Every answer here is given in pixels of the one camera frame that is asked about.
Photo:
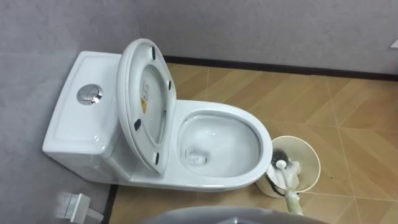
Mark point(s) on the cream round waste bin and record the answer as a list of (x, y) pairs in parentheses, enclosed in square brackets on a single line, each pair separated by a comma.
[(306, 158)]

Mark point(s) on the white wall socket plate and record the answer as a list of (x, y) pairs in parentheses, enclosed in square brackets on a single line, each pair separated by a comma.
[(395, 43)]

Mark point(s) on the white wall fixture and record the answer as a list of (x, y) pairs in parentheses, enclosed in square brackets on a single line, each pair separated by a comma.
[(77, 208)]

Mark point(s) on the white ceramic toilet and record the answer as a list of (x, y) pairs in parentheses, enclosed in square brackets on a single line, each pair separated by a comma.
[(214, 146)]

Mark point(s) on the white toilet seat and lid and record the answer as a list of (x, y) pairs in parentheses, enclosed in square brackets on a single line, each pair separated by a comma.
[(146, 102)]

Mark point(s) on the white toilet brush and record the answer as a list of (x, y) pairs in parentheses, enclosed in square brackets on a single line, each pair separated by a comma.
[(284, 172)]

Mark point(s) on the robot body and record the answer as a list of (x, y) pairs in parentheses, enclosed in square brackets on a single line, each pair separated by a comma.
[(230, 216)]

